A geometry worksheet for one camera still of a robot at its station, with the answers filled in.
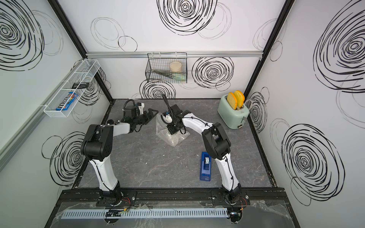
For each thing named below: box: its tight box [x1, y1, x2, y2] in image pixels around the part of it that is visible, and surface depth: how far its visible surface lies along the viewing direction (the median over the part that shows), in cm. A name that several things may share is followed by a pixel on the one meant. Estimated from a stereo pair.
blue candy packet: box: [55, 91, 79, 111], surface depth 72 cm
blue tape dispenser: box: [199, 151, 212, 182], surface depth 80 cm
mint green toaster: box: [217, 90, 250, 130], surface depth 95 cm
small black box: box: [71, 82, 90, 89], surface depth 80 cm
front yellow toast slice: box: [226, 92, 238, 110], surface depth 93 cm
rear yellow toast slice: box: [233, 90, 245, 109], surface depth 94 cm
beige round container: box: [169, 61, 183, 73], surface depth 92 cm
